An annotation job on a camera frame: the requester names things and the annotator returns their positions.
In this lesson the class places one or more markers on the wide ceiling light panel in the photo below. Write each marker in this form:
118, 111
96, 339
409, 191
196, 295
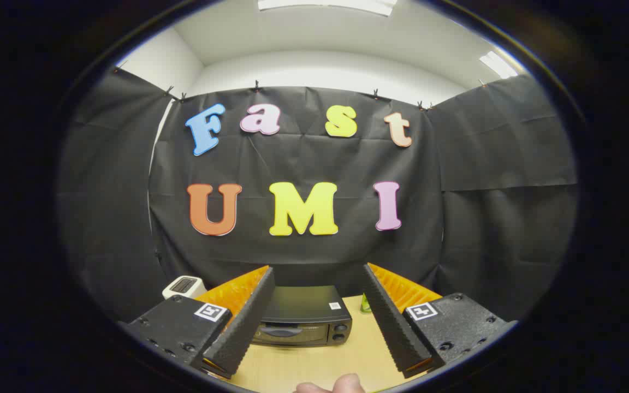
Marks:
325, 4

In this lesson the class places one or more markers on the black toaster oven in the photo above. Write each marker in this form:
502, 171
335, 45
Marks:
303, 305

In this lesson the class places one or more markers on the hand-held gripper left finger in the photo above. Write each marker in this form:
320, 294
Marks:
249, 319

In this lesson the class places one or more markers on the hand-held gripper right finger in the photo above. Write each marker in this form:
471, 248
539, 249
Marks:
388, 319

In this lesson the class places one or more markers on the narrow ceiling light panel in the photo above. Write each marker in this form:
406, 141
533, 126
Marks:
498, 64

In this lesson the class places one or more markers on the green label drink bottle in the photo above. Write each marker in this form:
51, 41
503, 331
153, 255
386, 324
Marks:
365, 304

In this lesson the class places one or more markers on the white bread toaster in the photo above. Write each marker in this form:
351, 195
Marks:
183, 285

